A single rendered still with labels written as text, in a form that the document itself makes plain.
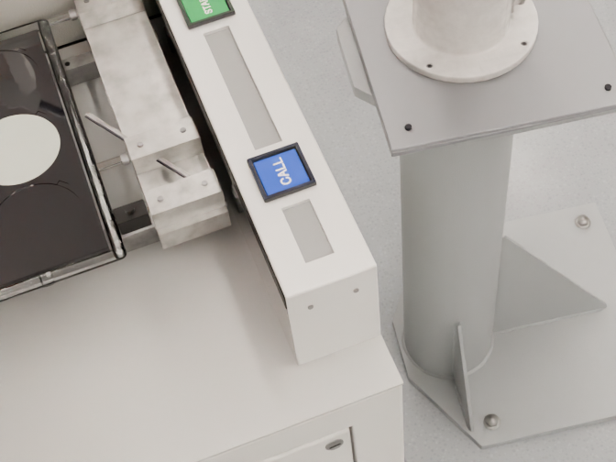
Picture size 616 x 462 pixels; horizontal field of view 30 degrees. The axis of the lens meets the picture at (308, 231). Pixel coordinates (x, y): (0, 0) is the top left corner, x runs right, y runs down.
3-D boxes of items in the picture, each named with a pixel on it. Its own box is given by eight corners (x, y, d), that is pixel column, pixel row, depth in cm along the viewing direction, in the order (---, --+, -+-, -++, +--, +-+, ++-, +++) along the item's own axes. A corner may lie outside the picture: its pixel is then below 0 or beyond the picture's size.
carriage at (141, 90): (163, 250, 126) (158, 236, 124) (82, 28, 146) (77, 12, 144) (232, 226, 127) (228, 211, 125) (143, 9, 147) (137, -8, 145)
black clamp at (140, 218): (121, 236, 124) (116, 222, 122) (116, 220, 125) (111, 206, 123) (152, 225, 124) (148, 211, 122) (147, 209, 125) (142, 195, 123)
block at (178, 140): (137, 175, 128) (131, 159, 126) (128, 153, 130) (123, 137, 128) (203, 152, 130) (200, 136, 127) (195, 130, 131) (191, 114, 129)
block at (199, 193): (156, 230, 124) (150, 214, 122) (148, 206, 126) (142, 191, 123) (225, 205, 125) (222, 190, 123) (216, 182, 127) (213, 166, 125)
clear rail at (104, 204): (116, 264, 121) (114, 257, 120) (38, 26, 141) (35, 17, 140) (129, 259, 121) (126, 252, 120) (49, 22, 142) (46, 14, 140)
